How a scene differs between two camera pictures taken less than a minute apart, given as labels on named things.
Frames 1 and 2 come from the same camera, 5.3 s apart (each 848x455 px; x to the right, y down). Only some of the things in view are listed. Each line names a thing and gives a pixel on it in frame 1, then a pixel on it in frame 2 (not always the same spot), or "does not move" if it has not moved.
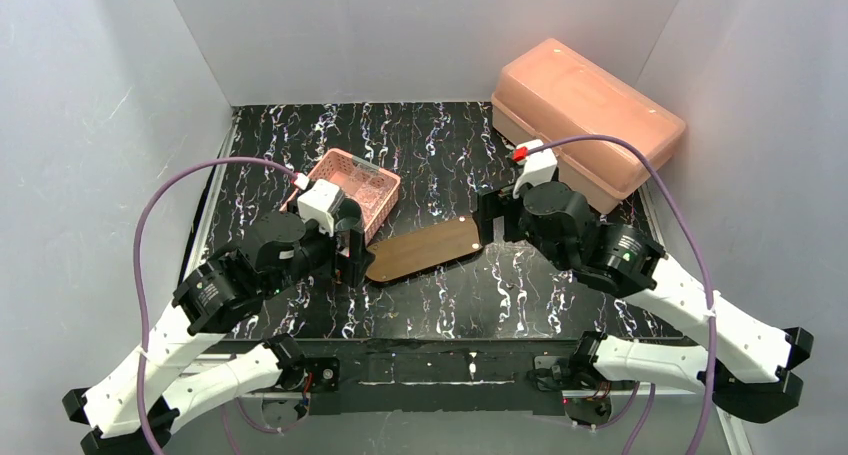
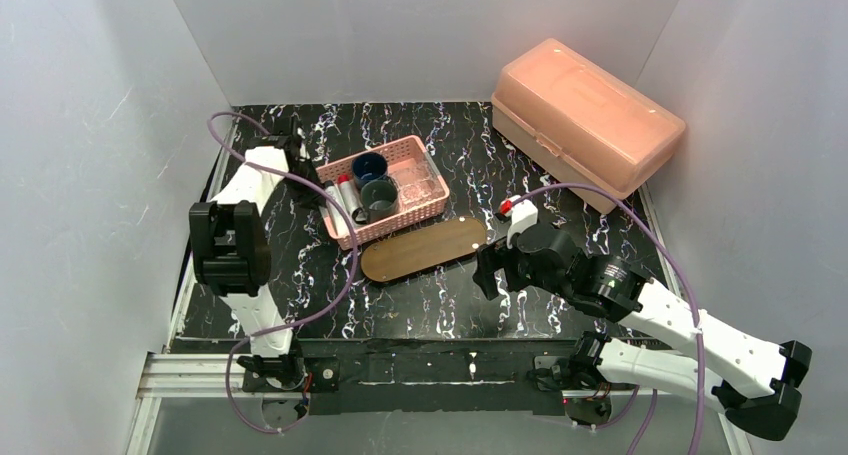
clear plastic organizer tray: x=367 y=181 to x=418 y=184
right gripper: x=494 y=212 to x=490 y=271
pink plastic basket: x=374 y=189 to x=423 y=190
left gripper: x=354 y=254 to x=303 y=176
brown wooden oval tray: x=428 y=247 does not move
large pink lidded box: x=549 y=89 does not move
